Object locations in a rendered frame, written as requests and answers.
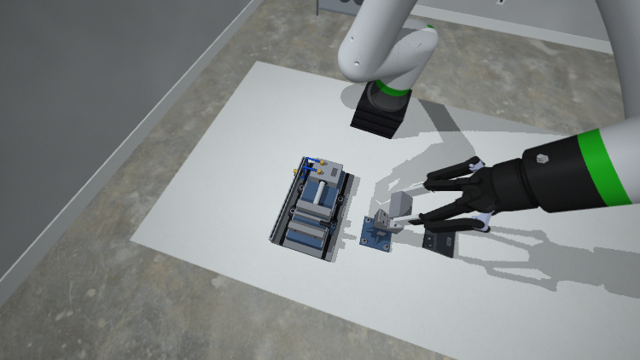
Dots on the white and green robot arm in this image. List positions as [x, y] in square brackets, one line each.
[594, 169]

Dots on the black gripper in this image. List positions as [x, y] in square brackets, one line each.
[478, 194]

